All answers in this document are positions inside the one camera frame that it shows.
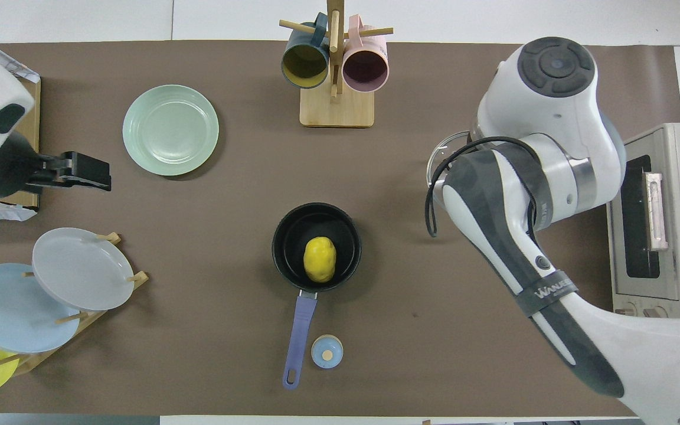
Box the yellow potato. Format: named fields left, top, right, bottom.
left=303, top=237, right=338, bottom=284

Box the wooden plate rack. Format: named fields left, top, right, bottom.
left=0, top=232, right=149, bottom=378

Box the glass lid purple knob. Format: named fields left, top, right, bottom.
left=426, top=130, right=478, bottom=198

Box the light blue plate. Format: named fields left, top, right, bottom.
left=0, top=263, right=81, bottom=354

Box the white patterned cloth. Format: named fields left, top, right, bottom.
left=0, top=28, right=41, bottom=84

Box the pink mug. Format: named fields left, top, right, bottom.
left=342, top=15, right=390, bottom=94

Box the brown table mat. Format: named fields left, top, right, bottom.
left=0, top=40, right=680, bottom=417

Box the mint green plate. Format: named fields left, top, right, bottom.
left=122, top=84, right=220, bottom=177

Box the small blue cork-knob lid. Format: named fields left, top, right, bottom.
left=311, top=334, right=344, bottom=370

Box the dark blue mug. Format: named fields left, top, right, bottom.
left=281, top=13, right=331, bottom=90

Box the grey plate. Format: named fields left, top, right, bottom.
left=32, top=228, right=135, bottom=312

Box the black pot purple handle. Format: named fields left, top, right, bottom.
left=272, top=202, right=362, bottom=390

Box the wooden mug tree rack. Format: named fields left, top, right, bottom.
left=279, top=0, right=394, bottom=128

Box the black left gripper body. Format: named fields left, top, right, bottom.
left=26, top=151, right=108, bottom=188

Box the wooden shelf box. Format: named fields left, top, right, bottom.
left=0, top=44, right=42, bottom=211

